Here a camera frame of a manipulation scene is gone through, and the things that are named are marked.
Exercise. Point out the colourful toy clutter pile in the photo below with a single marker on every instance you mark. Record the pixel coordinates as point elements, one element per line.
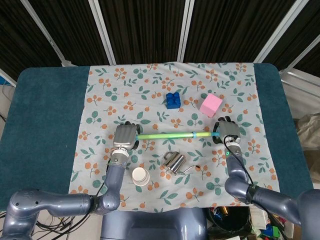
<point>272,227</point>

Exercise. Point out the white paper cup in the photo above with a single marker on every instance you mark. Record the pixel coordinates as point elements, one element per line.
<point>140,176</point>

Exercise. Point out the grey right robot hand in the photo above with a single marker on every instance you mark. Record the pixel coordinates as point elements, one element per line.
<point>228,130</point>

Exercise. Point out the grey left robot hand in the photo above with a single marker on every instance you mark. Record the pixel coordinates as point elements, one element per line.
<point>125,136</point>

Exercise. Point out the steel long-spout watering pot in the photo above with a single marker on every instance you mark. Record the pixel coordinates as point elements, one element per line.
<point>175,162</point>

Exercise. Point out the beige bag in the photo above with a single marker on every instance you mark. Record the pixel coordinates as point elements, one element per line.
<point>308,132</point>

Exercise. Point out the floral print tablecloth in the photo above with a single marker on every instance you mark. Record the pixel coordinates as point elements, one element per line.
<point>150,87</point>

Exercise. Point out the black folding screen white frame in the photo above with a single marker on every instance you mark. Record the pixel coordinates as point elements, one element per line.
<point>150,30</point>

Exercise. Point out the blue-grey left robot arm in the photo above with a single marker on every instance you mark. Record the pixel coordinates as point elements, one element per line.
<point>113,180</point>

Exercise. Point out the blue toy building brick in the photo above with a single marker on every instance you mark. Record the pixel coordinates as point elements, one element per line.
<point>173,100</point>

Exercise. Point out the pink foam cube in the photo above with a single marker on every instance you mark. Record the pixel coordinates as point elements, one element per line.
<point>211,105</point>

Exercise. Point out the black waste bin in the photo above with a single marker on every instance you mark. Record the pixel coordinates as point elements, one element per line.
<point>228,220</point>

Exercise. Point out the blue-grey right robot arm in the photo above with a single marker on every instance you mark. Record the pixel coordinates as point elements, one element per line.
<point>236,172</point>

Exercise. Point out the teal table cover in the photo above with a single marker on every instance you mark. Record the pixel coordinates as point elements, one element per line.
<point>45,112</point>

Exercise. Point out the blue-grey robot torso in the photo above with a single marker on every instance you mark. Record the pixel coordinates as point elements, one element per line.
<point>152,225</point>

